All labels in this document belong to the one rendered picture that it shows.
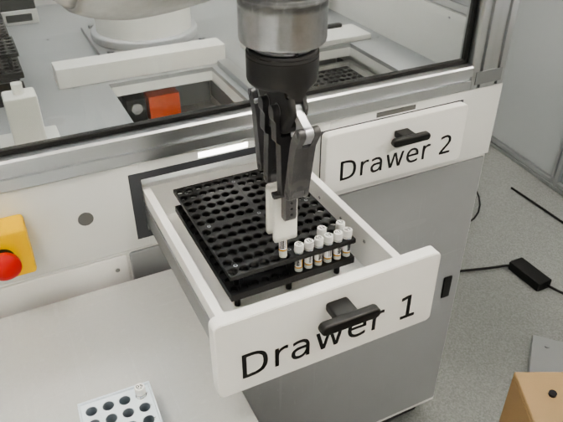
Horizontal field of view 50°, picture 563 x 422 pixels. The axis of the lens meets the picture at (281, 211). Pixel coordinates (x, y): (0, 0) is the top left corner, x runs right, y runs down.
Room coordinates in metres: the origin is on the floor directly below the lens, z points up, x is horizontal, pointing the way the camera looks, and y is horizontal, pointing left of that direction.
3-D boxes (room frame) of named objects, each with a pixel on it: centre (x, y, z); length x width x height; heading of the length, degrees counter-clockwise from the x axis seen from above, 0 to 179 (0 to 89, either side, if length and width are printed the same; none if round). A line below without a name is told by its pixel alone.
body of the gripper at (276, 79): (0.60, 0.00, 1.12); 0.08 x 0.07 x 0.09; 26
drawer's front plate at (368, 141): (0.94, -0.20, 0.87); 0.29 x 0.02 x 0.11; 116
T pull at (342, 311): (0.49, -0.07, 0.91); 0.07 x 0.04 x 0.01; 116
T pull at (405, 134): (0.92, -0.21, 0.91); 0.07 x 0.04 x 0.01; 116
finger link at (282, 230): (0.59, 0.00, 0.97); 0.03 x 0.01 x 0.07; 116
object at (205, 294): (0.70, 0.04, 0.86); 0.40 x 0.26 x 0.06; 26
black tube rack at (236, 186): (0.70, 0.03, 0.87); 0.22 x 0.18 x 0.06; 26
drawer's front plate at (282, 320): (0.52, -0.06, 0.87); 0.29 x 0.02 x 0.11; 116
